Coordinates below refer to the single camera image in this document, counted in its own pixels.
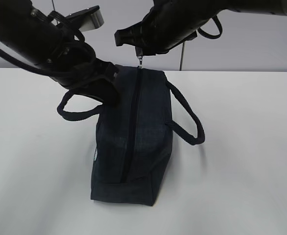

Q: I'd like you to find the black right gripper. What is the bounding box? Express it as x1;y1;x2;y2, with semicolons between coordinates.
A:
114;14;197;57

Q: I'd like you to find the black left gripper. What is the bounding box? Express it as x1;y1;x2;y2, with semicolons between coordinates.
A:
47;41;120;104

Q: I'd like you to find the dark navy fabric lunch bag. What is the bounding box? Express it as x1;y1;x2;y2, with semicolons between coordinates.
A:
57;66;205;206

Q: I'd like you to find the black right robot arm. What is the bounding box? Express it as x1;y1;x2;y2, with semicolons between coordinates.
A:
114;0;287;56

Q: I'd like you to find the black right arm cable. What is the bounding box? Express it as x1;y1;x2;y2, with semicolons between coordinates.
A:
197;15;223;40

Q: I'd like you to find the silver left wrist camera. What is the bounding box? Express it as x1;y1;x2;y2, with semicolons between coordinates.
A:
47;5;105;32

